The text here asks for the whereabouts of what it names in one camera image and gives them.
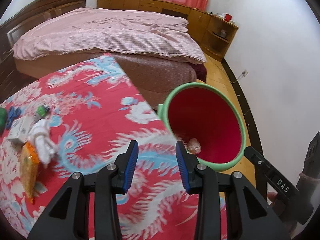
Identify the green purple keychain toy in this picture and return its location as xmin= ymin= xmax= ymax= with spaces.
xmin=34 ymin=105 xmax=50 ymax=121

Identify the pink checked bedspread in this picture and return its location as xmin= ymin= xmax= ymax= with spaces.
xmin=12 ymin=8 xmax=206 ymax=64

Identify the wooden bed frame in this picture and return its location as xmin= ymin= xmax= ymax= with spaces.
xmin=1 ymin=0 xmax=207 ymax=105

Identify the long wooden cabinet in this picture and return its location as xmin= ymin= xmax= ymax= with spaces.
xmin=97 ymin=0 xmax=212 ymax=43

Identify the white teal medicine box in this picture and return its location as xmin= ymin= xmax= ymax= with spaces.
xmin=7 ymin=115 xmax=34 ymax=144

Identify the cream paper ball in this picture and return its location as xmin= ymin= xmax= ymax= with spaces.
xmin=187 ymin=138 xmax=201 ymax=155

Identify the red cup on shelf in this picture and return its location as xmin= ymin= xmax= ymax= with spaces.
xmin=225 ymin=14 xmax=232 ymax=22

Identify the green pumpkin toy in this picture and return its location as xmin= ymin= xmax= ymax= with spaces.
xmin=0 ymin=107 xmax=8 ymax=134

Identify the person's right hand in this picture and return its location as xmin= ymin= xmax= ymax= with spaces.
xmin=267 ymin=192 xmax=297 ymax=233

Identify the blue fidget spinner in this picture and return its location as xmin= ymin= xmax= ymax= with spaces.
xmin=5 ymin=106 xmax=21 ymax=130

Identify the clear snack bag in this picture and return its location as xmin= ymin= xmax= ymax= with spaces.
xmin=20 ymin=142 xmax=40 ymax=204

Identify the red bin green rim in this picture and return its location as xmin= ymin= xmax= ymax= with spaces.
xmin=157 ymin=82 xmax=246 ymax=171

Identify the white blue face mask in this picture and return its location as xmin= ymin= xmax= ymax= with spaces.
xmin=28 ymin=119 xmax=59 ymax=167

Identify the wooden corner shelf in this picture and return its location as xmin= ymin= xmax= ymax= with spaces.
xmin=200 ymin=15 xmax=239 ymax=62

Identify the red floral tablecloth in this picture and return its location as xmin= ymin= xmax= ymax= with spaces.
xmin=1 ymin=54 xmax=198 ymax=239

